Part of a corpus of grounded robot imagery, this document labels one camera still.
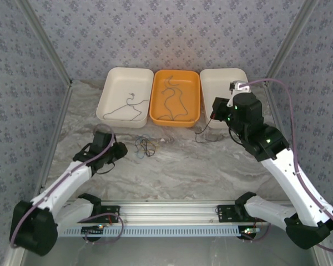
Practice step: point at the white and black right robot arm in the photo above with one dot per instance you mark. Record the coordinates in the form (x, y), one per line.
(294, 188)

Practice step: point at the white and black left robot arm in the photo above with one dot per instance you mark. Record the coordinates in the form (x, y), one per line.
(61, 183)

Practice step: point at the white plastic tray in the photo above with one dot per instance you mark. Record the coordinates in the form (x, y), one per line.
(215, 83)
(122, 83)

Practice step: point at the orange plastic tray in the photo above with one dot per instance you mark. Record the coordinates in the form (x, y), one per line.
(183, 83)

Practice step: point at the small circuit board with LED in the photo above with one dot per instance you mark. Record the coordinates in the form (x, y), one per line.
(249, 230)
(93, 231)

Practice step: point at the grey metal base panel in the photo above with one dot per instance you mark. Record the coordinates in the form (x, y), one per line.
(169, 252)

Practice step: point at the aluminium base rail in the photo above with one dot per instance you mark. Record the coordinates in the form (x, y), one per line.
(169, 212)

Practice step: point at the aluminium frame post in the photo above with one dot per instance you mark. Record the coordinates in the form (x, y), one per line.
(47, 41)
(290, 41)

